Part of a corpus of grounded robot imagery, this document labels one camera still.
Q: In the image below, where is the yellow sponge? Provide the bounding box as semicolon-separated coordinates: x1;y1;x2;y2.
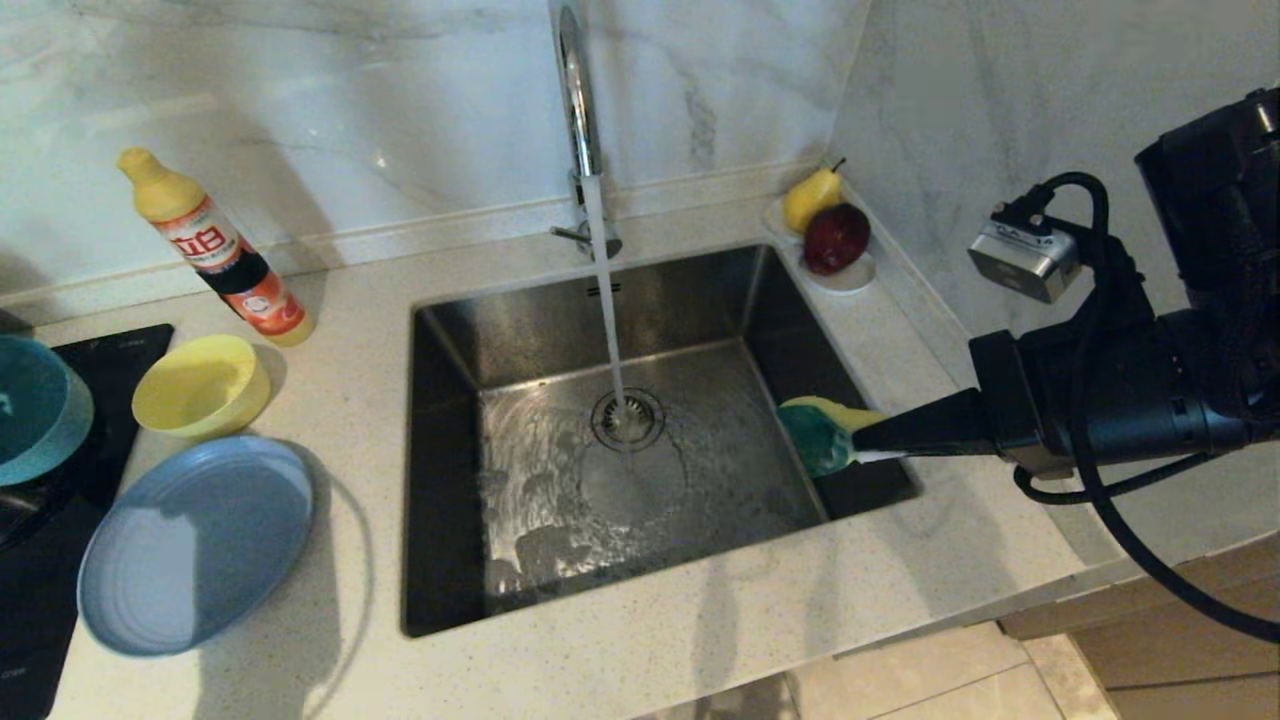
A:
776;395;893;480

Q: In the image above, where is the chrome faucet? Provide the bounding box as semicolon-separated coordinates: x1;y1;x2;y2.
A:
553;0;624;263

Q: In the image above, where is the yellow plastic bowl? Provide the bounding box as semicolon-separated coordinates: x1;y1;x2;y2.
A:
131;334;273;442

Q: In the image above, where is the white orange dish soap bottle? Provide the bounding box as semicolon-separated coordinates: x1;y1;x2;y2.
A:
117;148;318;349

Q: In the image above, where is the teal plastic bowl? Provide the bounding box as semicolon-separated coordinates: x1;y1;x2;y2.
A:
0;334;96;489

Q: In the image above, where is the stainless steel sink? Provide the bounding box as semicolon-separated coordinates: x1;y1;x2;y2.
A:
402;243;921;638

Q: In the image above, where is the round metal sink drain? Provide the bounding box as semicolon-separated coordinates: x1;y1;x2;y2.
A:
590;388;666;453

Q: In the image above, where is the small white dish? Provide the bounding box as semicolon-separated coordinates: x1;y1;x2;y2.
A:
765;198;881;296

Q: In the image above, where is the dark red apple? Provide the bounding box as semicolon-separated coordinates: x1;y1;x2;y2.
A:
802;203;872;277

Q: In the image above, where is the yellow pear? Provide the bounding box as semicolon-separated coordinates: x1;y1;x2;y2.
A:
782;158;846;236

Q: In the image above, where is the wooden cabinet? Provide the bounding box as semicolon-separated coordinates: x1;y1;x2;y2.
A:
1000;530;1280;720

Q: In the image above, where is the running water stream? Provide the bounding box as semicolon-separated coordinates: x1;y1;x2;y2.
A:
583;178;633;449

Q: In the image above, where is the blue-grey plate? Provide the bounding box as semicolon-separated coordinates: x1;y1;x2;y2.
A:
76;435;317;659

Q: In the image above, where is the black induction cooktop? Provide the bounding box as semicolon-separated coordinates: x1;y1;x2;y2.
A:
0;323;175;720

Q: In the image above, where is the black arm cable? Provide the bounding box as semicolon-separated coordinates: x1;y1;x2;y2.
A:
1012;171;1280;645

